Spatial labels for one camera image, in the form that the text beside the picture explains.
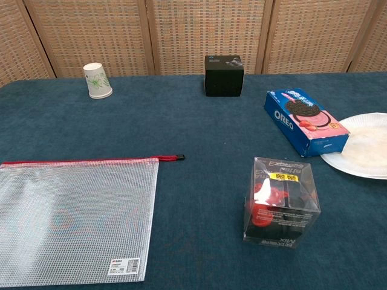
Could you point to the clear mesh zipper pouch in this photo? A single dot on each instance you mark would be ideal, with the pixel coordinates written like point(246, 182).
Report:
point(75, 211)

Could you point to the dark blue tablecloth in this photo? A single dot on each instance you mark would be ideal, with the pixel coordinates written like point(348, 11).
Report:
point(193, 127)

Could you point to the black cardboard box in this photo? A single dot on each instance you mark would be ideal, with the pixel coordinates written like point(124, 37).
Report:
point(223, 81)

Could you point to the clear plastic box red toy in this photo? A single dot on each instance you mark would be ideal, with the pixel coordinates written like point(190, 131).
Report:
point(281, 205)

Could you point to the blue pink Oreo box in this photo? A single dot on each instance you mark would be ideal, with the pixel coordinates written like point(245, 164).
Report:
point(302, 121)

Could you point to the white paper cup leaf print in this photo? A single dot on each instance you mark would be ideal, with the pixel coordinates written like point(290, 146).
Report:
point(97, 81)

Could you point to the white paper plate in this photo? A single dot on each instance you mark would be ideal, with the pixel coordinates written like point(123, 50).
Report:
point(366, 145)

